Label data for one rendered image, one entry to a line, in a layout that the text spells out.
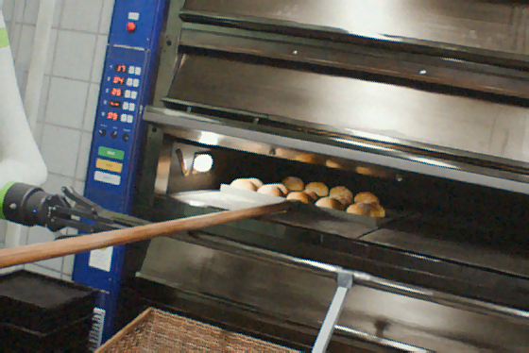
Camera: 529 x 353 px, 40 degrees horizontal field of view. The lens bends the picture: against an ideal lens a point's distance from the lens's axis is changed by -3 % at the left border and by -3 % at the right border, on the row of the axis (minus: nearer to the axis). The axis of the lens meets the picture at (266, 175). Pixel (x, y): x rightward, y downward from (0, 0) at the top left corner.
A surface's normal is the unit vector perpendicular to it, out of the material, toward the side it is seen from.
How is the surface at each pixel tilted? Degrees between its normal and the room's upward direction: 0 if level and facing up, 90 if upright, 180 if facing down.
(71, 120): 90
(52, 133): 90
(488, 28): 70
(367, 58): 90
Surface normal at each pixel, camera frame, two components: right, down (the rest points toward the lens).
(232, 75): -0.27, -0.32
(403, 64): -0.36, 0.02
